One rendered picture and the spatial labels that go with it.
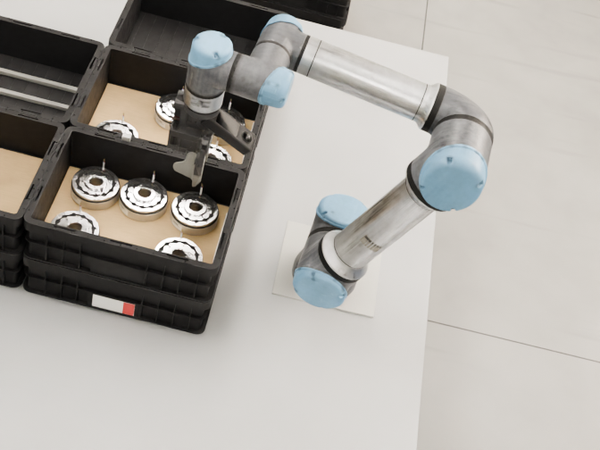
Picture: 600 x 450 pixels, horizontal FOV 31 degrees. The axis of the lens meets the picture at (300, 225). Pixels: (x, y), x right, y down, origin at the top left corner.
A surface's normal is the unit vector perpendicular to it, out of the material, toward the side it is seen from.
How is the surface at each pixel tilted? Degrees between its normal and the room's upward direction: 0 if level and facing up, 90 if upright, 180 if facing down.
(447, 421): 0
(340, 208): 8
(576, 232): 0
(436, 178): 83
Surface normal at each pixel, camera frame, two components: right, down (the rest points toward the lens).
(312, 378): 0.19, -0.67
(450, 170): -0.17, 0.61
